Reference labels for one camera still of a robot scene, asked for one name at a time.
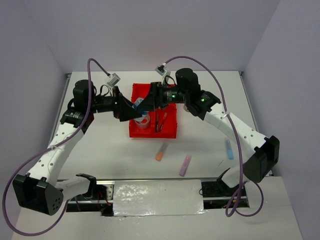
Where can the blue highlighter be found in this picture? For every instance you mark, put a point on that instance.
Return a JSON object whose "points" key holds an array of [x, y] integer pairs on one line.
{"points": [[229, 150]]}

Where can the blue pen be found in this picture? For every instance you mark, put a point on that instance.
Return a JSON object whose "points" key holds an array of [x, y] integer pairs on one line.
{"points": [[157, 127]]}

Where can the red pen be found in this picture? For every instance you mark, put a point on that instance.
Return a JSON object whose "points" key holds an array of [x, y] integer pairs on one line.
{"points": [[163, 121]]}

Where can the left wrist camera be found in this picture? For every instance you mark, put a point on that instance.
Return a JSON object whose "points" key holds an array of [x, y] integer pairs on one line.
{"points": [[112, 81]]}

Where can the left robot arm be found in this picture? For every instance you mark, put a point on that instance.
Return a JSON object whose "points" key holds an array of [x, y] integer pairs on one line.
{"points": [[39, 189]]}

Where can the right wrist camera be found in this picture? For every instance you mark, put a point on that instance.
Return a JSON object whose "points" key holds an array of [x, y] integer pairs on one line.
{"points": [[163, 71]]}

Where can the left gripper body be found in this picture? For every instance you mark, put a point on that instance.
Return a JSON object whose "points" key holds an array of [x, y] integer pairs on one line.
{"points": [[108, 103]]}

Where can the red four-compartment tray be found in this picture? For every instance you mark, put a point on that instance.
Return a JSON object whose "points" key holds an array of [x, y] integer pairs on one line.
{"points": [[169, 130]]}

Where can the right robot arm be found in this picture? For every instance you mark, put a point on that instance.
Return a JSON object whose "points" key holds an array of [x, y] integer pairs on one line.
{"points": [[262, 151]]}

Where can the clear tape roll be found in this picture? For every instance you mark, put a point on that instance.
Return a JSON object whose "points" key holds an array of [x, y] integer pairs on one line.
{"points": [[145, 122]]}

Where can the orange highlighter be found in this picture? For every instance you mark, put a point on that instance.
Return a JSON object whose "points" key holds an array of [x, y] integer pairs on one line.
{"points": [[161, 152]]}

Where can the silver foil sheet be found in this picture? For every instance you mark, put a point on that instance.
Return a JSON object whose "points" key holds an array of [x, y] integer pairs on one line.
{"points": [[157, 198]]}

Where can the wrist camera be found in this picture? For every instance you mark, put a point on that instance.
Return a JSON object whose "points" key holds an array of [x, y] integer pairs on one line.
{"points": [[112, 81], [163, 71]]}

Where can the purple highlighter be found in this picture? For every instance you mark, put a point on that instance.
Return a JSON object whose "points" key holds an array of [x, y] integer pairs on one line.
{"points": [[185, 165]]}

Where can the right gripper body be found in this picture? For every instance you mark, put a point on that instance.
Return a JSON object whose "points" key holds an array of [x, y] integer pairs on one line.
{"points": [[168, 95]]}

